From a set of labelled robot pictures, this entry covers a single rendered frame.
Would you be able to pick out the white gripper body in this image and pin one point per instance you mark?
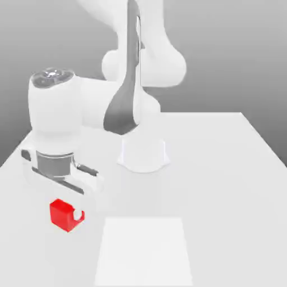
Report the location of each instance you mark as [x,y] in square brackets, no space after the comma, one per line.
[74,190]

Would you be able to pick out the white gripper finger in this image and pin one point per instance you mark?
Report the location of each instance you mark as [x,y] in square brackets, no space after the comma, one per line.
[77,214]

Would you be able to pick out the small red cube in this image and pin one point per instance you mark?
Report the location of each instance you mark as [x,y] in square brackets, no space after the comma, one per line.
[59,216]

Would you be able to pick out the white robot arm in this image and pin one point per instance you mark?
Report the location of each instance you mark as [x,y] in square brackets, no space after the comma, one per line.
[56,107]

